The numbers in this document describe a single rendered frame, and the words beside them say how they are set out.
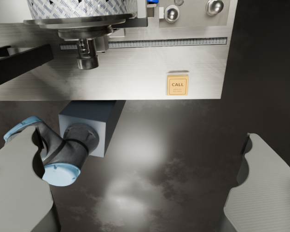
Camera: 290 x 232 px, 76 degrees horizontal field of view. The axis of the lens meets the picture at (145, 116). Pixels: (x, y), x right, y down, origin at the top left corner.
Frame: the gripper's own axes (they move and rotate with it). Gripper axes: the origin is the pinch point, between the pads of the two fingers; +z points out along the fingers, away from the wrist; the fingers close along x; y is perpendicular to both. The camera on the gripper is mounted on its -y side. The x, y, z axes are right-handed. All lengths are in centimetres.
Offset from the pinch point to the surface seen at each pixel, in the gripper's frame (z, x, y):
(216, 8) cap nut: 34.2, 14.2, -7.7
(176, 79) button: 50, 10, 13
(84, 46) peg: 19.0, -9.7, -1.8
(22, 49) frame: 53, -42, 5
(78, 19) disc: 10.7, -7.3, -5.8
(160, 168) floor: 146, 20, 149
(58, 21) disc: 10.6, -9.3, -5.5
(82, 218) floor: 156, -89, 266
